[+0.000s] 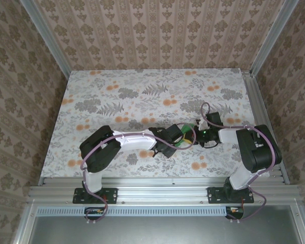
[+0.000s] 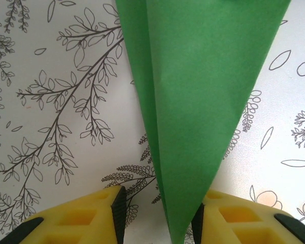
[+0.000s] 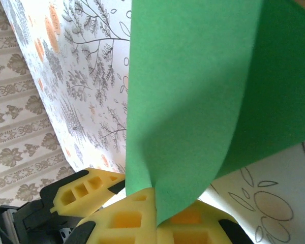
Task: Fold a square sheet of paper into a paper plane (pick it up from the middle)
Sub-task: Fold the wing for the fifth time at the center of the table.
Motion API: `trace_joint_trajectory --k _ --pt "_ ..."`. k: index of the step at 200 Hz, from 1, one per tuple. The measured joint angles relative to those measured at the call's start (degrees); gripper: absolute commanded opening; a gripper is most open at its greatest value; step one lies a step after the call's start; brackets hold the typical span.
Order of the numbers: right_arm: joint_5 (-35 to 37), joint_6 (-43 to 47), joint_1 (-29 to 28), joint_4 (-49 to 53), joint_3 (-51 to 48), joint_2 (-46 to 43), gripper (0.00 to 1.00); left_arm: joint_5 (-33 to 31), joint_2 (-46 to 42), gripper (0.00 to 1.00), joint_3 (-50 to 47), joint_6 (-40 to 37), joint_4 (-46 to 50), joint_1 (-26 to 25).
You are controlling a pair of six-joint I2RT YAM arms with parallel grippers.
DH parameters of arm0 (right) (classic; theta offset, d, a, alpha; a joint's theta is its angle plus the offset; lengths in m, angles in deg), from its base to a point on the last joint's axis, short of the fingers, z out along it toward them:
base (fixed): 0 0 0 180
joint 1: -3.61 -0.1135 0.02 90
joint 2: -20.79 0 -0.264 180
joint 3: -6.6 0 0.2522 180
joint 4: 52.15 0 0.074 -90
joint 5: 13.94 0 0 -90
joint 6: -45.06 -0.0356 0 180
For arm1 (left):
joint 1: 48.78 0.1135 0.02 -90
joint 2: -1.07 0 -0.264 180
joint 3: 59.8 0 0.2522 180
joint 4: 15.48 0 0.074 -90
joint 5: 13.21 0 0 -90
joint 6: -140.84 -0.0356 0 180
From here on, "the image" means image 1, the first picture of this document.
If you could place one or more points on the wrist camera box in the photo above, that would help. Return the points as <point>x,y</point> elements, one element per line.
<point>174,133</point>
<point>214,119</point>

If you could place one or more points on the aluminium frame post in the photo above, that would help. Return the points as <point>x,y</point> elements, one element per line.
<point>49,38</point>
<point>271,38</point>

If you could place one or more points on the grey metal sheet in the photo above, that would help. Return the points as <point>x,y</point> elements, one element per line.
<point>162,231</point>

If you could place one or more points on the floral patterned table mat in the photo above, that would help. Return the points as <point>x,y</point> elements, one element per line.
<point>104,81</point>

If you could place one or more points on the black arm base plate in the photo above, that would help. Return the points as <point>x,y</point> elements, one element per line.
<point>111,195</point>
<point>214,195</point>

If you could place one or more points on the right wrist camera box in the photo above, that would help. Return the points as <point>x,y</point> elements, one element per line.
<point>214,119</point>

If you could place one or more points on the aluminium table side rail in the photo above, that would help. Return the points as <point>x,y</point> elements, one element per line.
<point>260,114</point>

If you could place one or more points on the wide aluminium frame rail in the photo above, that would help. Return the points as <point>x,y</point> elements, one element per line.
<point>162,189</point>

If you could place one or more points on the green square paper sheet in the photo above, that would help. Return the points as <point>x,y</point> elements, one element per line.
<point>186,127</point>

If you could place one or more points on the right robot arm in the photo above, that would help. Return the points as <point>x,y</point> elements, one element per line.
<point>259,152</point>

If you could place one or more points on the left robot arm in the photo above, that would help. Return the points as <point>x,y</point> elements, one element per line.
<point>99,152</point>

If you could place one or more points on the small black connector board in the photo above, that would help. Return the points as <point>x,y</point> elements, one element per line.
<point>94,211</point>
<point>235,211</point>

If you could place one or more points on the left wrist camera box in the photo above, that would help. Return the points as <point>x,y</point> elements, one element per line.
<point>174,133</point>

